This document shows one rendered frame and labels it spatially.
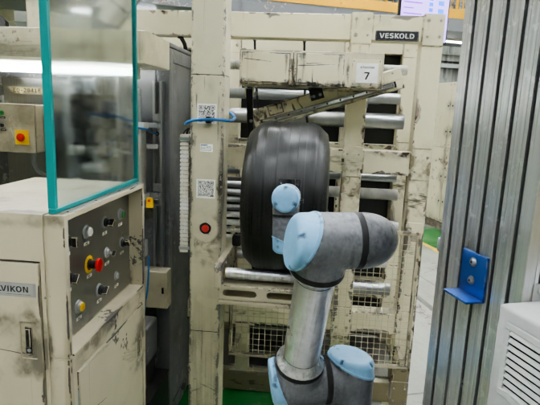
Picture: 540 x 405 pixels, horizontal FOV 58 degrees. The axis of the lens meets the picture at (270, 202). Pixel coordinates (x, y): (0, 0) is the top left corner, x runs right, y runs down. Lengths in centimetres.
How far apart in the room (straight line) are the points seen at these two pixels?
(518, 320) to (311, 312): 40
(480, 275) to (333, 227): 29
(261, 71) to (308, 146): 52
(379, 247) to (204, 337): 128
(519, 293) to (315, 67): 142
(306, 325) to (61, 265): 61
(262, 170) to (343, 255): 80
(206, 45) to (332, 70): 55
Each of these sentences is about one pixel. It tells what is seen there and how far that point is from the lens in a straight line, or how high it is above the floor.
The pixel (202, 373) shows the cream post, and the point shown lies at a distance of 220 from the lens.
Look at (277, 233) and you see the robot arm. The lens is 134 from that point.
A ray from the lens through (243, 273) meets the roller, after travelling 190.
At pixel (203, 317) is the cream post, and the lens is 208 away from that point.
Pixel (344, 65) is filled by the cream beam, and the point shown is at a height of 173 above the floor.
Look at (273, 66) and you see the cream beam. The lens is 213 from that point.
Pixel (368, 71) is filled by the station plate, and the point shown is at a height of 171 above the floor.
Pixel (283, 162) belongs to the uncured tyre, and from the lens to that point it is 170.
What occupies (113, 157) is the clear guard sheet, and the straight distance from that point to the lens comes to 156.
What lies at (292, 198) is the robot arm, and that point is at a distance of 130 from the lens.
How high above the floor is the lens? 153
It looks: 11 degrees down
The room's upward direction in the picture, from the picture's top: 2 degrees clockwise
